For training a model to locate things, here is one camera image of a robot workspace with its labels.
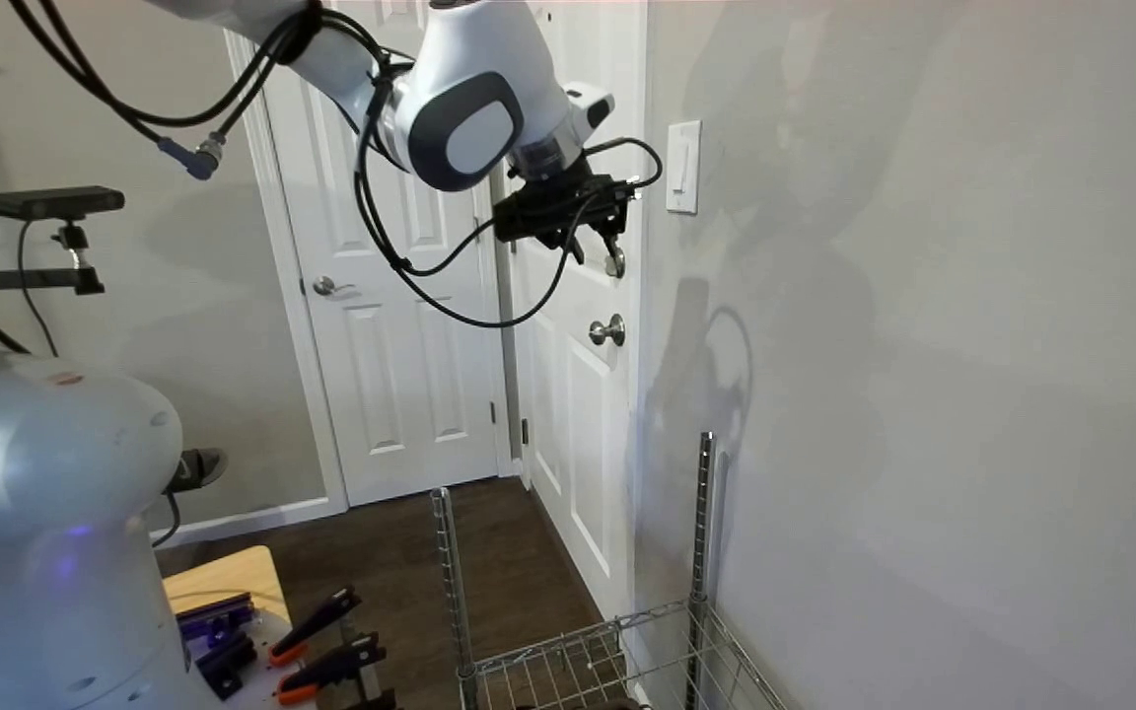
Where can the blue purple tool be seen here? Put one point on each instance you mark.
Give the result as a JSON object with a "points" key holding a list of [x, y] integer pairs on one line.
{"points": [[216, 635]]}

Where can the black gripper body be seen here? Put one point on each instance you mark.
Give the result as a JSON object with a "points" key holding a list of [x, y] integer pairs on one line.
{"points": [[542, 211]]}

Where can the white baseboard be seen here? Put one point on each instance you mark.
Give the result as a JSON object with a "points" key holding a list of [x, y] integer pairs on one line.
{"points": [[253, 518]]}

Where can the black camera stand mount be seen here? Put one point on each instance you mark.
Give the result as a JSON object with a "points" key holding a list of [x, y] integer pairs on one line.
{"points": [[59, 268]]}

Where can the black shoe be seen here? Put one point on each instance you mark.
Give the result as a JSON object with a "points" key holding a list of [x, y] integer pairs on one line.
{"points": [[193, 465]]}

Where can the white closed panel door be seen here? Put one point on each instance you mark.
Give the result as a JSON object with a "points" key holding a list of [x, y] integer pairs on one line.
{"points": [[395, 394]]}

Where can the black exterior camera bar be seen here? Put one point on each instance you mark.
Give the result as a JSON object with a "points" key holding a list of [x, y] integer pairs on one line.
{"points": [[58, 204]]}

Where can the silver door deadbolt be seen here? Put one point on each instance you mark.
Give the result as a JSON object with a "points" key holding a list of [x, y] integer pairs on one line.
{"points": [[615, 265]]}

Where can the silver round door knob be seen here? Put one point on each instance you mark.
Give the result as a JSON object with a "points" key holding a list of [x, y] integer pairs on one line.
{"points": [[608, 327]]}

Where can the white open panel door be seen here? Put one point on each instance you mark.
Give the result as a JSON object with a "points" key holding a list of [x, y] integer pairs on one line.
{"points": [[580, 460]]}

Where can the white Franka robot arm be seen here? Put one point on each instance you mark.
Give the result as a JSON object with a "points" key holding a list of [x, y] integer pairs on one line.
{"points": [[58, 526]]}

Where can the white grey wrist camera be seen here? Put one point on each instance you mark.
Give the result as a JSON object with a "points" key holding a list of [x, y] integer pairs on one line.
{"points": [[585, 102]]}

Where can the metal door hinge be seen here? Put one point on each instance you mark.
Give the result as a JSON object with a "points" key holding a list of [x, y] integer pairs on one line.
{"points": [[522, 430]]}

